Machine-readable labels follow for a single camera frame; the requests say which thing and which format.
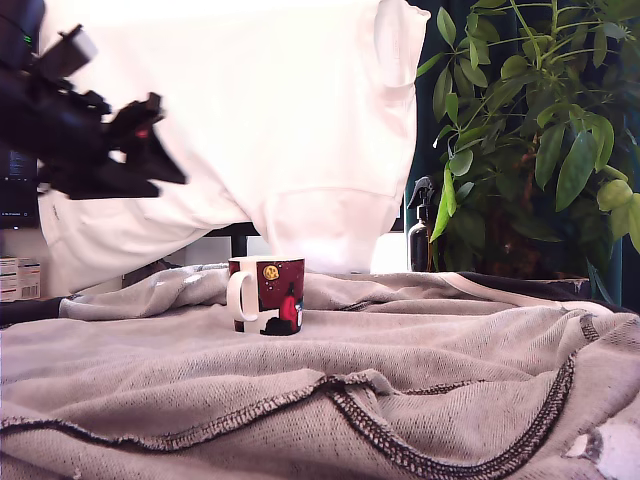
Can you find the white draped cloth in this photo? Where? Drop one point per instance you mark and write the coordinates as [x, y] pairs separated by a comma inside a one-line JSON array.
[[275, 125]]

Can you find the black spray bottle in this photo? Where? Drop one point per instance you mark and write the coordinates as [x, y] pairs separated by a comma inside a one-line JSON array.
[[419, 240]]

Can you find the dark teal curtain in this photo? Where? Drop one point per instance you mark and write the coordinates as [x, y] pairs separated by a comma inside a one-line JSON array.
[[425, 145]]

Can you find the black monitor stand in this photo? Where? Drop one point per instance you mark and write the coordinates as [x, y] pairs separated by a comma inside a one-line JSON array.
[[240, 242]]

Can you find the white cardboard box orange print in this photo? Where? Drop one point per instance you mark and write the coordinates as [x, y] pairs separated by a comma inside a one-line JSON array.
[[17, 280]]

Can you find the black computer monitor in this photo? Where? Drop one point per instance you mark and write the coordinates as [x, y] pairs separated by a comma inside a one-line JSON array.
[[17, 207]]

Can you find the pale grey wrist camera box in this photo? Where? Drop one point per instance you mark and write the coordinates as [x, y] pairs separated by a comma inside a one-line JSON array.
[[75, 50]]

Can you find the green leafy houseplant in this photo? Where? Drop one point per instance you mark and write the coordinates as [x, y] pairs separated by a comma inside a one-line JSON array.
[[550, 150]]

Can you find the grey knitted cloth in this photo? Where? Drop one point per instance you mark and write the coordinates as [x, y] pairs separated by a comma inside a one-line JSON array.
[[320, 380]]

